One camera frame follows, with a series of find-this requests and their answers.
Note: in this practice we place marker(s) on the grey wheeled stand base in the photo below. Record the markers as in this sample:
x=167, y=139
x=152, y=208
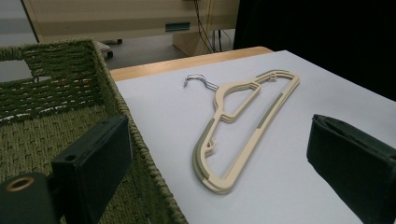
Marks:
x=106, y=48

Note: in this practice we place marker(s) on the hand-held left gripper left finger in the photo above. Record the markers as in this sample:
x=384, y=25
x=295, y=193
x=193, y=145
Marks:
x=90, y=161

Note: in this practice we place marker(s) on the black curtain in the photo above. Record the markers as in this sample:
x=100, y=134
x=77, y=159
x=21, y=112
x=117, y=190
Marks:
x=311, y=37

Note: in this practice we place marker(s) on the green woven basket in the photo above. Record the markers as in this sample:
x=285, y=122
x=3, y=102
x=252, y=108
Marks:
x=31, y=137

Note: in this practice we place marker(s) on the beige cabinet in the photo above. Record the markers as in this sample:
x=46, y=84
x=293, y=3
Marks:
x=93, y=15

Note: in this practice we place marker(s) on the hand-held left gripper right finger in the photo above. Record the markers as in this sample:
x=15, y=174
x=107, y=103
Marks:
x=358, y=161

